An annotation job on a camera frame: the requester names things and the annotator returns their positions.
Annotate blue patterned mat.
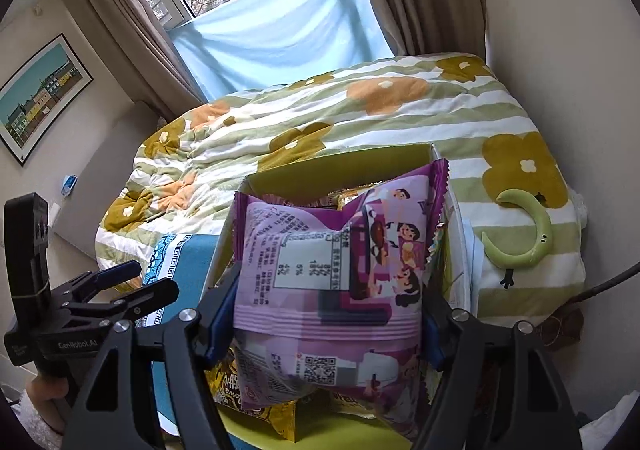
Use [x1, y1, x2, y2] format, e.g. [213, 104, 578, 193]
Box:
[140, 232, 236, 441]

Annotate person's left hand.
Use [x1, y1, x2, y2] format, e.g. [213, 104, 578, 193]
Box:
[27, 372, 73, 413]

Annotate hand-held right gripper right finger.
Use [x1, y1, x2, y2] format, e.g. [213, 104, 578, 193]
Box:
[412, 280, 583, 450]

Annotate floral striped blanket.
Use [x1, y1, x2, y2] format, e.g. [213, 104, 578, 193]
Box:
[95, 52, 588, 331]

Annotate gold brown snack packet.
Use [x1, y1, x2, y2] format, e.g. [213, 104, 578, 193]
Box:
[207, 345, 298, 442]

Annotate yellow snack packet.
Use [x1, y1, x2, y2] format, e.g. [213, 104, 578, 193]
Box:
[327, 390, 382, 420]

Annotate purple snack packet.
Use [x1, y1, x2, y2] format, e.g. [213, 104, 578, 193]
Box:
[231, 159, 451, 441]

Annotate green crescent toy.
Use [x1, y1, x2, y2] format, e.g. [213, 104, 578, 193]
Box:
[482, 189, 553, 277]

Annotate light blue cloth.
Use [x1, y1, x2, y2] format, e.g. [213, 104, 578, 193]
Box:
[167, 0, 396, 103]

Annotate framed wall picture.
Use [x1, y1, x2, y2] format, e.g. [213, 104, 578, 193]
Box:
[0, 32, 95, 167]

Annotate person's left forearm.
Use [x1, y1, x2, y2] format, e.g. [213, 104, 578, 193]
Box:
[12, 400, 68, 438]

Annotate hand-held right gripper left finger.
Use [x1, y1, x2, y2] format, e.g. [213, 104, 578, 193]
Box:
[60, 260, 246, 450]

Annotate green white cardboard box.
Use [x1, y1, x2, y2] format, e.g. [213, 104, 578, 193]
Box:
[207, 142, 483, 448]

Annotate black cable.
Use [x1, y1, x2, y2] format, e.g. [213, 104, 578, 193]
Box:
[570, 262, 640, 303]

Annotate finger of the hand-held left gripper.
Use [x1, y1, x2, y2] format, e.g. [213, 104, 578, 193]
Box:
[65, 277, 181, 331]
[50, 259, 143, 311]

